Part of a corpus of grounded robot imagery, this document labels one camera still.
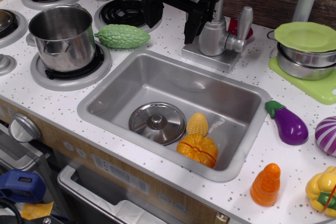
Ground blue clamp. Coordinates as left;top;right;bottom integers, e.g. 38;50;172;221
1;169;47;203

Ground grey stove knob left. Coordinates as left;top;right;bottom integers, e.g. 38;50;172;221
0;54;16;76

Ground stacked steel bowls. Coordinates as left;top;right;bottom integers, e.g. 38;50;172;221
277;42;335;80

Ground grey toy sink basin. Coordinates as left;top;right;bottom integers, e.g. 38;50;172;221
78;50;271;182

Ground dishwasher door handle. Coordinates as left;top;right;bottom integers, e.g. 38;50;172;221
57;164;216;224

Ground green bitter melon toy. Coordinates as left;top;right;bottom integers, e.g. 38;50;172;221
94;24;151;49

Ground green plastic plate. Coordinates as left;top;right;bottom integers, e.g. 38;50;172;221
274;22;335;52

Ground steel pot lid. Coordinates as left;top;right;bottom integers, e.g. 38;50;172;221
128;102;186;145

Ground purple eggplant toy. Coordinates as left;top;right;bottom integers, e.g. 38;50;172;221
265;100;309;146

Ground back right stove burner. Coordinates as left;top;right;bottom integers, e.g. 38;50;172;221
93;0;162;33

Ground front left stove burner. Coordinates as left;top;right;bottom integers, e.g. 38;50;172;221
1;9;28;48

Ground orange pumpkin toy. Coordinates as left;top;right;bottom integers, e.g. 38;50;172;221
176;133;218;168

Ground orange carrot toy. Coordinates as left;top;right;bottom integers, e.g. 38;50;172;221
250;163;281;207

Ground silver oven dial knob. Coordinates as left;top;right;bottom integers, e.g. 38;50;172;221
8;113;42;143

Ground yellow bell pepper toy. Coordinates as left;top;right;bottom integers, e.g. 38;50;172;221
306;166;335;218

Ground silver toy faucet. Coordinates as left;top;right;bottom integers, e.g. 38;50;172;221
182;0;253;73

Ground yellow corn toy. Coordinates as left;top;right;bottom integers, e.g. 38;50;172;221
186;112;208;136

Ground stainless steel pot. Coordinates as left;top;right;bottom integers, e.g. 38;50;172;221
28;5;96;72

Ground front right stove burner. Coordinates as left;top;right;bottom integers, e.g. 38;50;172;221
30;42;112;91

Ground red toy behind faucet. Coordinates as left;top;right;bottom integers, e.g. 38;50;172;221
227;18;253;39

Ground purple striped onion toy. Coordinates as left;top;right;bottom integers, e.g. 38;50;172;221
315;116;335;156

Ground green cutting board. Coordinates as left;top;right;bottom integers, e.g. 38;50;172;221
268;57;335;105

